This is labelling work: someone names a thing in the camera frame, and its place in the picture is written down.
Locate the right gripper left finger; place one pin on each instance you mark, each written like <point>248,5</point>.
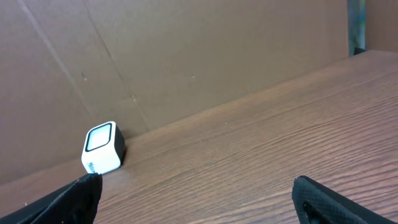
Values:
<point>74,203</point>

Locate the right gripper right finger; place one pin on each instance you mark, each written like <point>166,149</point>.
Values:
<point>315,203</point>

